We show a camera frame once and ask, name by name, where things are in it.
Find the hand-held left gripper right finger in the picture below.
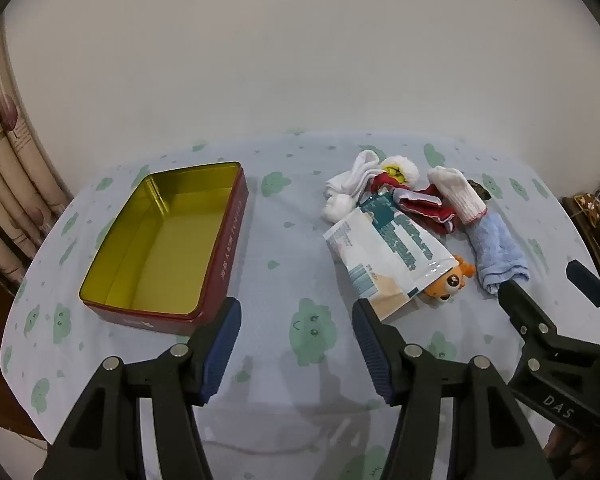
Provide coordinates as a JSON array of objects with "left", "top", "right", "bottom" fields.
[{"left": 352, "top": 298, "right": 556, "bottom": 480}]

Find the beige patterned curtain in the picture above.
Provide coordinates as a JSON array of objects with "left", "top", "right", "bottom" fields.
[{"left": 0, "top": 25, "right": 76, "bottom": 291}]

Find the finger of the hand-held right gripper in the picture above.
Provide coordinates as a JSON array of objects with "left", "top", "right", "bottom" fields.
[
  {"left": 497, "top": 280, "right": 561, "bottom": 361},
  {"left": 566, "top": 259, "right": 600, "bottom": 343}
]

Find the white fluffy yellow plush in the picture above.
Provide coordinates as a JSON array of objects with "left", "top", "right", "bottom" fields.
[{"left": 380, "top": 156, "right": 420, "bottom": 186}]

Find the cloud-print bed sheet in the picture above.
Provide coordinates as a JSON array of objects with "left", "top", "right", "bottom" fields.
[{"left": 0, "top": 130, "right": 600, "bottom": 480}]

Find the red tin box gold inside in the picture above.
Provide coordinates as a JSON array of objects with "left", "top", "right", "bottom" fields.
[{"left": 78, "top": 161, "right": 250, "bottom": 335}]

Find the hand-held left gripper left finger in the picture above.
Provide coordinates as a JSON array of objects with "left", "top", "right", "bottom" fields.
[{"left": 34, "top": 296, "right": 243, "bottom": 480}]

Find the white printed plastic packet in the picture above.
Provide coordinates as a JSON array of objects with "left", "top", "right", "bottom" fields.
[{"left": 323, "top": 194, "right": 455, "bottom": 322}]

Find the white pompom sock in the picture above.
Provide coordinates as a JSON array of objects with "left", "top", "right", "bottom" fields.
[{"left": 321, "top": 149, "right": 381, "bottom": 222}]

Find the orange plush toy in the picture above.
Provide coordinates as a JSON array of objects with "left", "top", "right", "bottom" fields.
[{"left": 420, "top": 255, "right": 477, "bottom": 306}]

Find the red and white cloth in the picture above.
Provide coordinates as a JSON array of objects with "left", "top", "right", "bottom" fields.
[{"left": 367, "top": 172, "right": 458, "bottom": 235}]

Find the dark wooden cabinet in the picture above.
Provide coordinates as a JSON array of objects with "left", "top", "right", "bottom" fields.
[{"left": 560, "top": 195, "right": 600, "bottom": 281}]

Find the white sock with red band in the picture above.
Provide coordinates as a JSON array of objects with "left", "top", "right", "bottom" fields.
[{"left": 426, "top": 166, "right": 487, "bottom": 225}]

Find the light blue towel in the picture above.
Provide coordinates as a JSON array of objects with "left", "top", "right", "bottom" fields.
[{"left": 467, "top": 212, "right": 530, "bottom": 295}]

